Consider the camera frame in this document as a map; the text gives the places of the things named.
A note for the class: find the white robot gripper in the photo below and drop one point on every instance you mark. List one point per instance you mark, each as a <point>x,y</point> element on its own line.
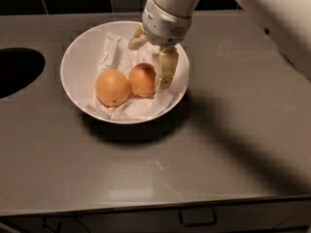
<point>162,27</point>

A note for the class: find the dark cabinet drawer front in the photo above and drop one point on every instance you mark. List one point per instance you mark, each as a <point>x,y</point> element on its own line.
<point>258,217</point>

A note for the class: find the white crumpled paper napkin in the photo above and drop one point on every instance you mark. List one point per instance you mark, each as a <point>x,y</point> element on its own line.
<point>117,56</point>

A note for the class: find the white ceramic bowl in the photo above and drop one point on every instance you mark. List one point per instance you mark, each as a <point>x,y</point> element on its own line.
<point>80,63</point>

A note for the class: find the black drawer handle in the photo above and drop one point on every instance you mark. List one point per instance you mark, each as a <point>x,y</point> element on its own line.
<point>197,217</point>

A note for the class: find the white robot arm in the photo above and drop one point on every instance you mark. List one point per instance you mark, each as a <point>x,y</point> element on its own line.
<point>286,22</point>

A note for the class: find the orange fruit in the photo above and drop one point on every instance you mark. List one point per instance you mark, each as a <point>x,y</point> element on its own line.
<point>112,88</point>
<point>142,79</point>

